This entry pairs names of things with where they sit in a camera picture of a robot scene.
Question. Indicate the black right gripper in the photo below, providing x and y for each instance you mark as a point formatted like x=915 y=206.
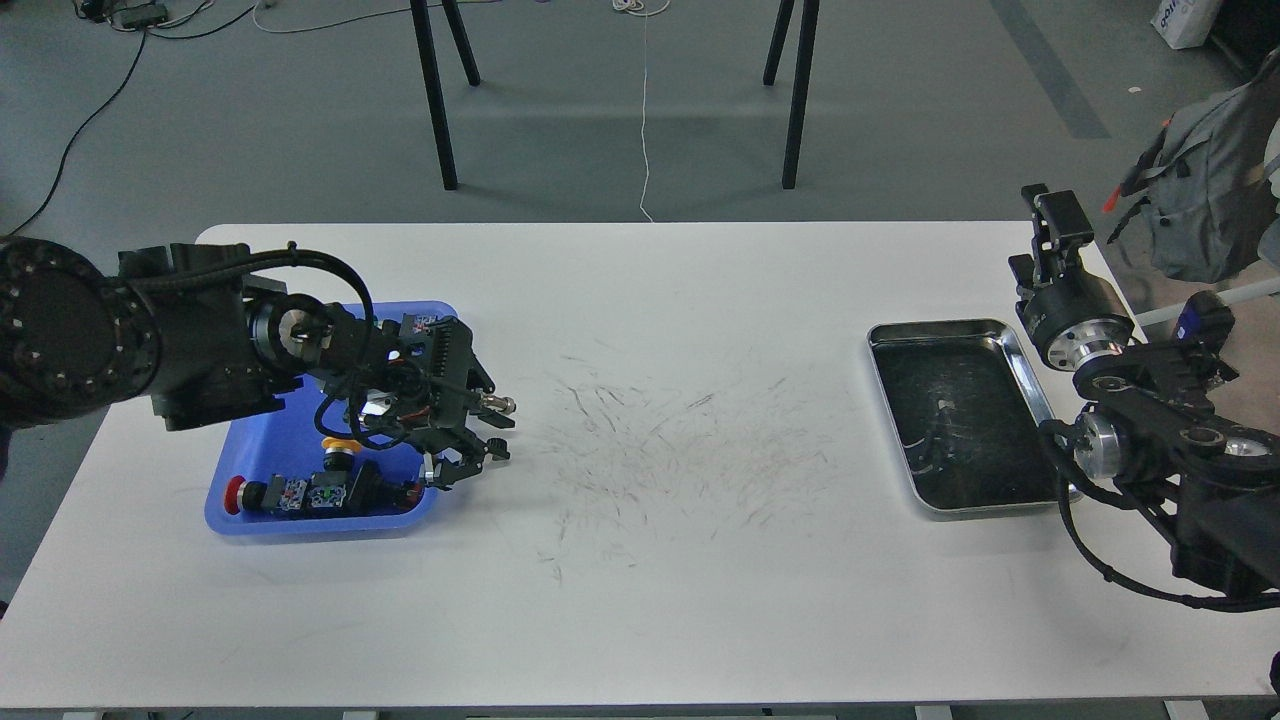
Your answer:
x=1070 y=319

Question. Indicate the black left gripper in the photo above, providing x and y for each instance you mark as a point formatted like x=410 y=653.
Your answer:
x=433 y=405

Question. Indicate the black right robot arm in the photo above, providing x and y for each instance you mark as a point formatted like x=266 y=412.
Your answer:
x=1148 y=438

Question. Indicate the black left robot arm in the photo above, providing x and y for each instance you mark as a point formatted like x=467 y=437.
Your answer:
x=214 y=333

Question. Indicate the yellow mushroom push button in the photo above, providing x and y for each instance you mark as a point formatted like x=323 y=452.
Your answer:
x=339 y=454

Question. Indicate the grey backpack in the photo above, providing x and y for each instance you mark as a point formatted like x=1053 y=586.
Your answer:
x=1203 y=185

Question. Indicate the blue plastic tray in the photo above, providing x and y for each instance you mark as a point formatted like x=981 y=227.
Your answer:
x=287 y=443

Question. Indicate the shiny metal tray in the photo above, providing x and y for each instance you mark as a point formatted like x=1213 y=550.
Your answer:
x=965 y=407

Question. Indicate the white box on floor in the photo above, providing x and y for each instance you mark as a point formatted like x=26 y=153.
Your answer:
x=1185 y=24

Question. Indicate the right black stand legs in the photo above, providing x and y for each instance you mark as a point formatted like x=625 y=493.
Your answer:
x=806 y=43

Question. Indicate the black stand legs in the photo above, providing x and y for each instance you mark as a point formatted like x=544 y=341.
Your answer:
x=430 y=70
x=806 y=43

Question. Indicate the left black stand legs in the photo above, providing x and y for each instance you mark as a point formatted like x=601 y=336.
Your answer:
x=430 y=70

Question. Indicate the black switch red terminals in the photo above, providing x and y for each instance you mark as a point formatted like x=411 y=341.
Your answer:
x=370 y=493

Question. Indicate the green button black switch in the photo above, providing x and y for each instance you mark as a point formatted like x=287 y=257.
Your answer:
x=416 y=323

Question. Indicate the red button switch block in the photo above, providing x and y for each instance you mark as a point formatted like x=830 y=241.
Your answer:
x=284 y=498

